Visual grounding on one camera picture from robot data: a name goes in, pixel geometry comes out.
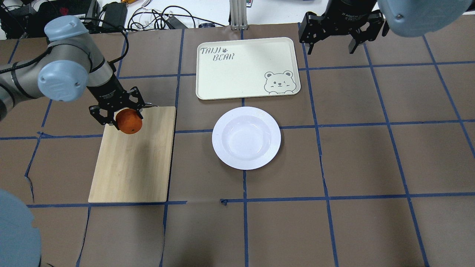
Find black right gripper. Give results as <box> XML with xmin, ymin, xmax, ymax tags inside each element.
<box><xmin>299</xmin><ymin>0</ymin><xmax>384</xmax><ymax>55</ymax></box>

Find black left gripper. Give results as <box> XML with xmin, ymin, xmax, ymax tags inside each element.
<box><xmin>88</xmin><ymin>82</ymin><xmax>145</xmax><ymax>129</ymax></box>

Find orange fruit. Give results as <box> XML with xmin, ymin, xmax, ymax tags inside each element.
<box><xmin>115</xmin><ymin>108</ymin><xmax>143</xmax><ymax>135</ymax></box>

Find white round plate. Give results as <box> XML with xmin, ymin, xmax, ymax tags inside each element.
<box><xmin>212</xmin><ymin>106</ymin><xmax>282</xmax><ymax>170</ymax></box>

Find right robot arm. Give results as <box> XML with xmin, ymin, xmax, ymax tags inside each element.
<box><xmin>298</xmin><ymin>0</ymin><xmax>474</xmax><ymax>55</ymax></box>

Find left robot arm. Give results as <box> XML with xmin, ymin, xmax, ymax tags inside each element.
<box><xmin>0</xmin><ymin>15</ymin><xmax>146</xmax><ymax>131</ymax></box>

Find cream bear tray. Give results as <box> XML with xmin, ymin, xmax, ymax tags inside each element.
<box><xmin>196</xmin><ymin>37</ymin><xmax>301</xmax><ymax>100</ymax></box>

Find bamboo cutting board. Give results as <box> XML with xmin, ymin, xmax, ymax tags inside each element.
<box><xmin>88</xmin><ymin>106</ymin><xmax>177</xmax><ymax>203</ymax></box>

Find black power adapter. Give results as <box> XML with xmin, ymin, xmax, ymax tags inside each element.
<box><xmin>102</xmin><ymin>2</ymin><xmax>127</xmax><ymax>33</ymax></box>

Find aluminium frame post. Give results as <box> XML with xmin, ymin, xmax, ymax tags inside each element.
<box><xmin>229</xmin><ymin>0</ymin><xmax>248</xmax><ymax>30</ymax></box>

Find tangled black cables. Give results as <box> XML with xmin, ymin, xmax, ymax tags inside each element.
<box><xmin>128</xmin><ymin>4</ymin><xmax>227</xmax><ymax>31</ymax></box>

